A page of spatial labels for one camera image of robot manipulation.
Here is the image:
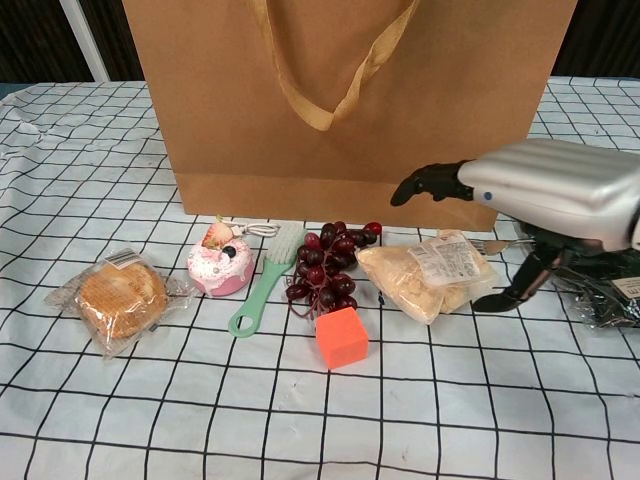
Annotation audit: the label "brown paper shopping bag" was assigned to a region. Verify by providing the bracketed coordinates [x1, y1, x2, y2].
[121, 0, 580, 234]

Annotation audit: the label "round bun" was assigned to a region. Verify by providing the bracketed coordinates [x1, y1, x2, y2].
[43, 245, 196, 360]

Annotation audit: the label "metal fork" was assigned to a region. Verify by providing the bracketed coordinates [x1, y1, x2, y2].
[467, 238, 536, 255]

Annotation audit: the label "white partition post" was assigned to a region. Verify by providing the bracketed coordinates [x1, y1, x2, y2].
[69, 0, 112, 82]

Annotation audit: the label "green handled brush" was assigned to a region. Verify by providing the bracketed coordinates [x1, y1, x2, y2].
[227, 223, 307, 339]

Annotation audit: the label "white cable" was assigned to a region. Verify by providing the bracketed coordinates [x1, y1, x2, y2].
[219, 215, 282, 241]

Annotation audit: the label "pink toy cake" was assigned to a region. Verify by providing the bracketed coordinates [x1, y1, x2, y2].
[186, 214, 255, 297]

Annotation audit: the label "dark red grape bunch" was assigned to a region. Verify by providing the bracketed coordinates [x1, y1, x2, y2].
[284, 220, 384, 321]

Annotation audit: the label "teal padded table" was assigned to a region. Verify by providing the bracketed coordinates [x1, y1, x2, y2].
[0, 81, 31, 101]

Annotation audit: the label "packaged bread snack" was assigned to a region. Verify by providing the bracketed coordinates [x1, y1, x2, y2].
[355, 228, 501, 326]

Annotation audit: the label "white checkered tablecloth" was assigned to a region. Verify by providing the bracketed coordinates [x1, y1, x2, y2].
[0, 75, 640, 480]

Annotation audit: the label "orange cube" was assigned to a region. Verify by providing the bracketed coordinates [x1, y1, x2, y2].
[314, 307, 370, 371]

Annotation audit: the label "packaged black gloves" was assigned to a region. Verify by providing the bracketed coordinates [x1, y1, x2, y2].
[559, 249, 640, 331]

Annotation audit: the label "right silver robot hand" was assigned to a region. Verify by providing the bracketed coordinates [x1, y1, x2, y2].
[390, 139, 640, 314]

